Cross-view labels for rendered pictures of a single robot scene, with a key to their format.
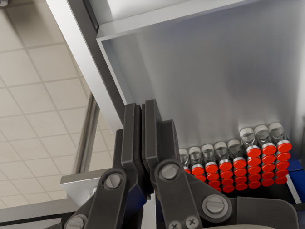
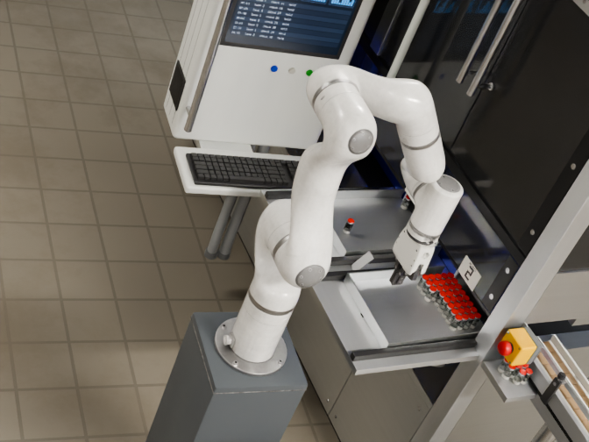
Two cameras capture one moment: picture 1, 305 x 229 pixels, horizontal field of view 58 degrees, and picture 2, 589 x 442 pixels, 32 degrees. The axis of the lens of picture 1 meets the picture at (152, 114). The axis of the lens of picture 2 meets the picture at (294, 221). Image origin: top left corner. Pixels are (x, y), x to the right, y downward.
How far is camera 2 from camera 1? 2.52 m
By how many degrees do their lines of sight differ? 47
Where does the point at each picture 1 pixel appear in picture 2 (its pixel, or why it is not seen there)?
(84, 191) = (510, 386)
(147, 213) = (487, 325)
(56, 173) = not seen: outside the picture
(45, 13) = not seen: outside the picture
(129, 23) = (379, 336)
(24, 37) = not seen: outside the picture
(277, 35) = (372, 293)
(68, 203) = (541, 409)
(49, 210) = (551, 421)
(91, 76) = (410, 360)
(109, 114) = (433, 358)
